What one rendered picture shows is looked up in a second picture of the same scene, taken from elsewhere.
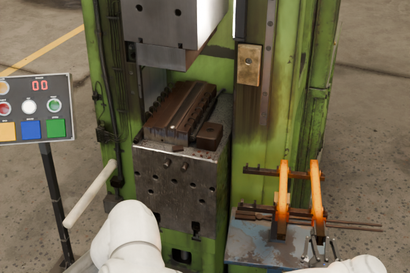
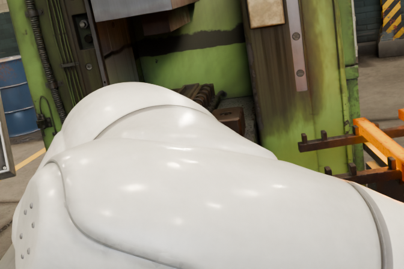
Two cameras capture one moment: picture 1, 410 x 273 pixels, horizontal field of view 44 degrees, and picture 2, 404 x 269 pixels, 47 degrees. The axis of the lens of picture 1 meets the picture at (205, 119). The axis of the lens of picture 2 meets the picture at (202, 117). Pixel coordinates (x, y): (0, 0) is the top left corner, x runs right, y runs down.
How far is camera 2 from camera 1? 1.04 m
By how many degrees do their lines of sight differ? 19
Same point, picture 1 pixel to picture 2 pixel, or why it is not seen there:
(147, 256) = (210, 126)
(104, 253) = not seen: hidden behind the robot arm
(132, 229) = (134, 93)
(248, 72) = (266, 4)
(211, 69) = (201, 68)
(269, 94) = (302, 35)
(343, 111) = not seen: hidden behind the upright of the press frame
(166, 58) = not seen: outside the picture
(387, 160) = not seen: outside the picture
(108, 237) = (59, 149)
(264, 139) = (309, 116)
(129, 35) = not seen: outside the picture
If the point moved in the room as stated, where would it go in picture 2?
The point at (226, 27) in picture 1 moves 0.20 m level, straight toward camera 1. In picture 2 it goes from (210, 0) to (219, 1)
